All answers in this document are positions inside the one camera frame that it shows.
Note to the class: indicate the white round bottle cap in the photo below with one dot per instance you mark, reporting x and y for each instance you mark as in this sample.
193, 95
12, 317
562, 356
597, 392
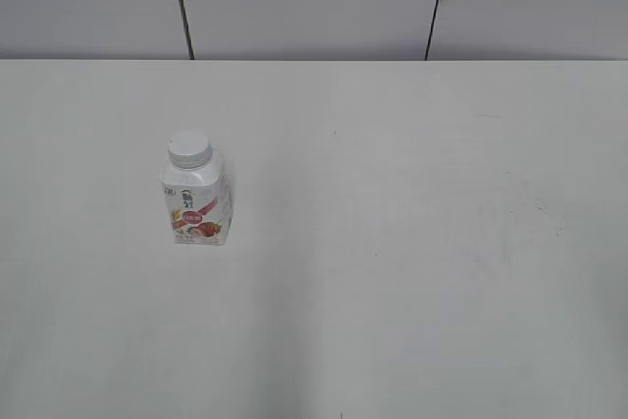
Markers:
189, 149

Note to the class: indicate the white strawberry yogurt bottle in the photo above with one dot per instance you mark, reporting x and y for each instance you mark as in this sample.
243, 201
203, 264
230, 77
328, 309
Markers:
199, 202

